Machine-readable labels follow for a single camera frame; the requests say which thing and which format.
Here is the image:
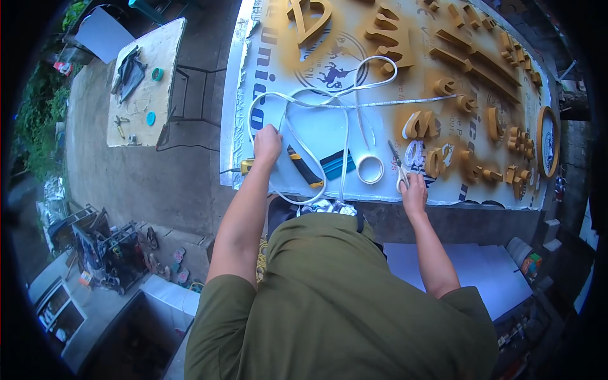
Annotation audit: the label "white tape roll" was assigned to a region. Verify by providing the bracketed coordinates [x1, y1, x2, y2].
[356, 154, 385, 185]

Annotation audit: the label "round gold rimmed sign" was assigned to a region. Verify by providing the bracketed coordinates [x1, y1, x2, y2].
[536, 105, 561, 179]

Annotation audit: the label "white cabinet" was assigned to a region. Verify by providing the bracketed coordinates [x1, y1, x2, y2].
[28, 275, 89, 344]

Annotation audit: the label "person's legs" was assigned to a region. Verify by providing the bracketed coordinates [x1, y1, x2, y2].
[298, 199, 358, 218]

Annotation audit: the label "green plants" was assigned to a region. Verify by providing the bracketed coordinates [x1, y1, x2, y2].
[13, 0, 91, 181]

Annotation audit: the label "person's body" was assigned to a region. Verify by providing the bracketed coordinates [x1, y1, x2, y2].
[184, 213, 499, 380]

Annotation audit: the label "white sign letter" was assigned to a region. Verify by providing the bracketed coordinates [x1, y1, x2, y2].
[404, 140, 426, 167]

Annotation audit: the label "white handled scissors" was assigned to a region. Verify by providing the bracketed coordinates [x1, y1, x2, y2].
[387, 139, 410, 194]

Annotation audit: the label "grey flat panel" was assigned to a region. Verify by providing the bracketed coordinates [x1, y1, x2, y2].
[74, 6, 136, 65]

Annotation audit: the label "person's left hand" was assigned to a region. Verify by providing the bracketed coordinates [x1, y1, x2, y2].
[253, 123, 284, 167]

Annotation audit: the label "group of sandals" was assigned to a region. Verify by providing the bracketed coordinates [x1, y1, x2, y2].
[142, 225, 206, 291]

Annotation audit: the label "long white flexible strip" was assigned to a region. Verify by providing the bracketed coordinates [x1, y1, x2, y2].
[247, 55, 464, 206]

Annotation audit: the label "small cluttered work table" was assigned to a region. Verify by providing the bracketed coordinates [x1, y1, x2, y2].
[105, 17, 227, 149]

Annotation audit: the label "cluttered metal rack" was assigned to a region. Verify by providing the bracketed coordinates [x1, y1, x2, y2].
[47, 204, 149, 296]

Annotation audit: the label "black yellow utility knife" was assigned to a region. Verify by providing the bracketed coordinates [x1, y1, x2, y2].
[286, 145, 326, 189]

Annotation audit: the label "group of gold sign letters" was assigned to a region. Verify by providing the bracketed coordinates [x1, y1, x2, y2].
[285, 0, 544, 200]

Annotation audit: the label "concrete basin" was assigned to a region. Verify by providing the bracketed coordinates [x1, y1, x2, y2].
[62, 273, 201, 377]

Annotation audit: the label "large printed white board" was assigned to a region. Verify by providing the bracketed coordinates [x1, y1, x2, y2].
[219, 0, 559, 211]

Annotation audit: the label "yellow rope coil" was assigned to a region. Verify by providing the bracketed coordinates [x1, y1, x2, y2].
[256, 239, 268, 284]

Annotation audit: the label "person's right hand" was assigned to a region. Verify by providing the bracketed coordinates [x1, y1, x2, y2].
[398, 172, 429, 217]

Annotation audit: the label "large grey sheet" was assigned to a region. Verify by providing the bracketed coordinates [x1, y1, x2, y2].
[382, 242, 534, 322]

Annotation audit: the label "blue squeegee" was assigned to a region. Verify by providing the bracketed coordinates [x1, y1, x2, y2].
[319, 149, 357, 181]

